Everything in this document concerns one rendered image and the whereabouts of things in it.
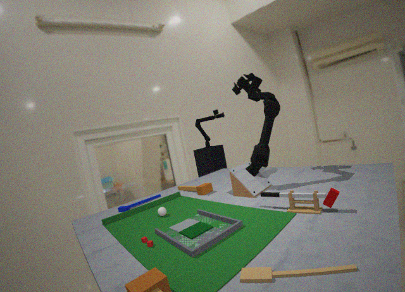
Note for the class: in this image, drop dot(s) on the white golf ball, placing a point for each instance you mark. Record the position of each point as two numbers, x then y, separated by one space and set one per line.
162 211

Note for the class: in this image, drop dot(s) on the blue putter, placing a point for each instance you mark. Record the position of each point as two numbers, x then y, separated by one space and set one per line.
125 208

